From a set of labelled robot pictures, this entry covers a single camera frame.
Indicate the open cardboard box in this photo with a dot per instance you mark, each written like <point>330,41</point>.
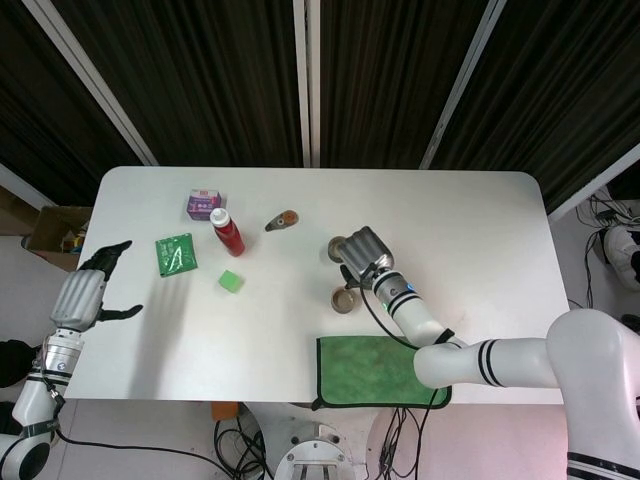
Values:
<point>47,230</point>

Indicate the white slanted frame post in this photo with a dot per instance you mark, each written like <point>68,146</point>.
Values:
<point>87,75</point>
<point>462,85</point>
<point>17,182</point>
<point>575,196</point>

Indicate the red bottle white cap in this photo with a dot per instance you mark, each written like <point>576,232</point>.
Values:
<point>231,237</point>

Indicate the black pleated curtain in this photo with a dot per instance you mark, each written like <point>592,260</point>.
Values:
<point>560,75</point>
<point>40,100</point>
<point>380,75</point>
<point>200,75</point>

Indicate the green foam cube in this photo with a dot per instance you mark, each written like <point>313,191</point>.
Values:
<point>231,281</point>

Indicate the small orange object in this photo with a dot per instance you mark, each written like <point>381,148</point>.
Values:
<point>223,411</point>

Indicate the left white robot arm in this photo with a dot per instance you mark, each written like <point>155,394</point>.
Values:
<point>57,355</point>

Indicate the black teapot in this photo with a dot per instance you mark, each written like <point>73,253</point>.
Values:
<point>348,278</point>

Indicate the green tea sachet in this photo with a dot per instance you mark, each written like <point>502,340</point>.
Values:
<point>172,255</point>

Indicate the green microfiber cloth black trim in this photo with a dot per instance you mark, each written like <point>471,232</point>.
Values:
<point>365,370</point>

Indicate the white double frame post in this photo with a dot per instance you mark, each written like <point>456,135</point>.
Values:
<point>314,85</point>

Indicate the small purple carton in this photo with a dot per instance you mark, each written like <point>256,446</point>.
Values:
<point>200,205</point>

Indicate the black fabric bundle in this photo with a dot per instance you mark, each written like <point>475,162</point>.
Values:
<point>15,362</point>

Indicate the dark ceramic tea cup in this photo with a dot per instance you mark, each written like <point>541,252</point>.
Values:
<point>345,302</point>
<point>334,248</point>

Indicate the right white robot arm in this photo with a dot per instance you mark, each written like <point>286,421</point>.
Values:
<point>425,325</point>

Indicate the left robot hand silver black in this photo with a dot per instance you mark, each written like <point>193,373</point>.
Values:
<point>77,300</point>

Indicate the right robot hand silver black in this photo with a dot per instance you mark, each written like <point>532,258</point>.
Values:
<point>367,252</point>

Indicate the white robot torso base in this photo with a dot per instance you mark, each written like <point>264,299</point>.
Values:
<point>312,450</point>

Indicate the white sneaker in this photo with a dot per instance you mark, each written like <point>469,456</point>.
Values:
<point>622,250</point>

